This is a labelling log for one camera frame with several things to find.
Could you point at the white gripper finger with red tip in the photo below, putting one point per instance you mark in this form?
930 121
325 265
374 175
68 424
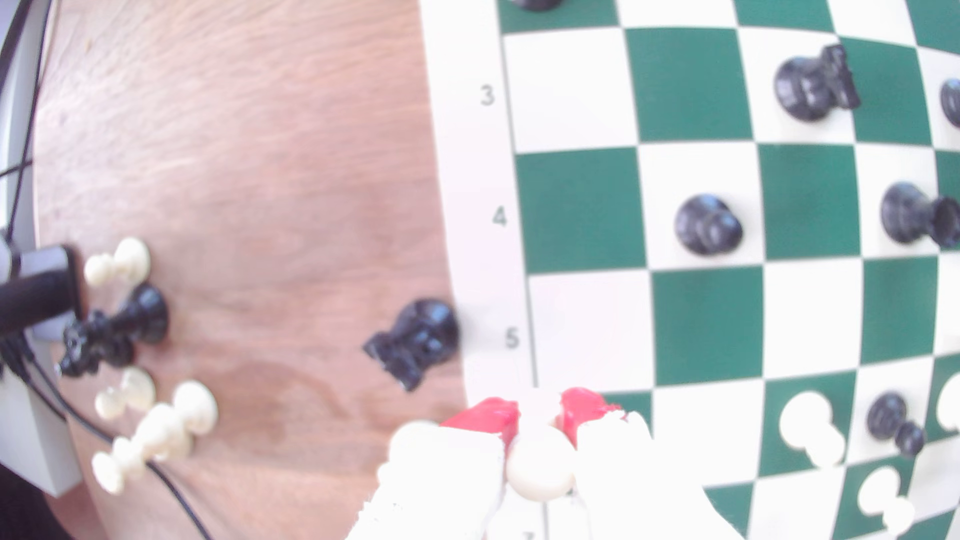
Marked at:
442 487
637 495

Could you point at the white chess pawn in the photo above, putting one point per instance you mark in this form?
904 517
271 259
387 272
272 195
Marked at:
112 469
540 469
879 489
804 418
136 388
127 260

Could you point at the black chess knight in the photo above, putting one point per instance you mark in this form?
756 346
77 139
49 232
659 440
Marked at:
806 86
424 334

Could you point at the green and white chess mat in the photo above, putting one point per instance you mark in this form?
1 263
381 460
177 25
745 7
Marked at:
705 326

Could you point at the white chess bishop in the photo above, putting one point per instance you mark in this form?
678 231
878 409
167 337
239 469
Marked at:
193 406

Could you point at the black chess pawn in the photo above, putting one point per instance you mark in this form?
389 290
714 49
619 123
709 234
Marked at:
705 225
887 415
952 103
536 4

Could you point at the white chess rook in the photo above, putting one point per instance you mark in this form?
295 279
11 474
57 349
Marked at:
951 401

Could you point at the black chess queen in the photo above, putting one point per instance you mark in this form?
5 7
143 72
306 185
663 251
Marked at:
139 319

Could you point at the black chess bishop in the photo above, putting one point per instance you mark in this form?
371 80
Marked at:
907 214

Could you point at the grey box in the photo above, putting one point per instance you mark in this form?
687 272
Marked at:
34 435

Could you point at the black cylinder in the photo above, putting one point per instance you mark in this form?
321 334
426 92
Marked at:
34 300

